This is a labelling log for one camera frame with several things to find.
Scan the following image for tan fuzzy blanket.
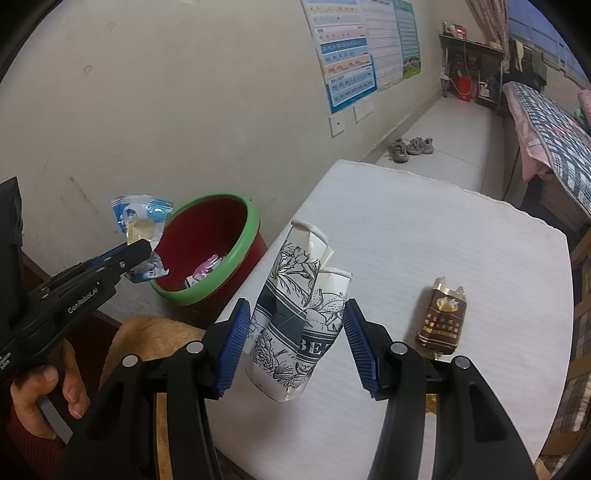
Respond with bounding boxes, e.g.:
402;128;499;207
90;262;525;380
99;314;218;480

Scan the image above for pink floral sheet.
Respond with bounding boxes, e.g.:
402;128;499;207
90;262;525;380
508;106;555;182

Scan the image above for blue white snack wrapper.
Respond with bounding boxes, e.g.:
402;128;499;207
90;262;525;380
111;194;174;283

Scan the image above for large blue chart poster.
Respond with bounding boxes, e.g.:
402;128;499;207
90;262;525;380
300;0;377;114

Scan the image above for red basin with green rim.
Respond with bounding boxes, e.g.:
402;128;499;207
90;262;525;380
148;193;269;308

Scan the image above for wooden bed frame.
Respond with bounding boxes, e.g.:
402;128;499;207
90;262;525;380
522;166;591;232

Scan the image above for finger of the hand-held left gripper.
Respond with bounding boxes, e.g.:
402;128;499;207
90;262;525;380
50;240;154;283

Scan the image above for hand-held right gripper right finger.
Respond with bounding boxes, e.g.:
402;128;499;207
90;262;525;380
343;298;539;480

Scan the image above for white wall switch plate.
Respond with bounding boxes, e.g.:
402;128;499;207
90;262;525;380
353;97;375;123

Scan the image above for hanging dark clothes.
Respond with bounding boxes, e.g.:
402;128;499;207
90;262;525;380
508;39;548;86

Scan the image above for pink beige paper wrapper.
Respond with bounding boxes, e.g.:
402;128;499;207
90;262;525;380
243;219;354;403

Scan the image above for window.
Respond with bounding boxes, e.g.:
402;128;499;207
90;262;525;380
508;0;591;88

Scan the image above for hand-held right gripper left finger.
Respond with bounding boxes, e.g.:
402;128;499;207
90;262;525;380
55;298;253;480

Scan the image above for white table chart poster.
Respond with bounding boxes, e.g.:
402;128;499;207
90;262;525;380
360;0;404;90

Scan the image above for brown gold snack packet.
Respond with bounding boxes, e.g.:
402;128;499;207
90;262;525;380
414;277;468;356

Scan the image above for bed with plaid blanket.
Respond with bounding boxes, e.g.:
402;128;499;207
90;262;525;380
503;80;591;208

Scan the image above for grey sneaker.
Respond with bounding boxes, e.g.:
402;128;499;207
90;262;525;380
388;137;411;164
406;136;435;156

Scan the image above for patterned curtain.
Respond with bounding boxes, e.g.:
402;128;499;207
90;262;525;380
466;0;511;47

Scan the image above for person's left hand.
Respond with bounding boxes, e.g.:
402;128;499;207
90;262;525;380
9;340;92;438

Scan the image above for pink plastic wrapper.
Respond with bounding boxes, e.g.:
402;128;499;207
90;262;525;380
194;254;222;280

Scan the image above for person's left forearm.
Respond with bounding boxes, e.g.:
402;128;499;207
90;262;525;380
4;406;68;480

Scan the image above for green bordered poster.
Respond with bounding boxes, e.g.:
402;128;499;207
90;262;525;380
392;0;423;79

